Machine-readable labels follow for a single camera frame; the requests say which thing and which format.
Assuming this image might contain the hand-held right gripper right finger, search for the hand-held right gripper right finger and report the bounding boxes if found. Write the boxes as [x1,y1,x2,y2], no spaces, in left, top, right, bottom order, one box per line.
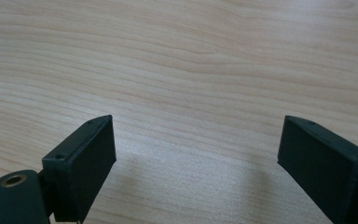
[277,115,358,224]

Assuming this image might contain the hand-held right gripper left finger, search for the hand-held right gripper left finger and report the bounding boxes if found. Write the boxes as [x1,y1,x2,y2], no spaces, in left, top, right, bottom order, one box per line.
[42,114,117,223]

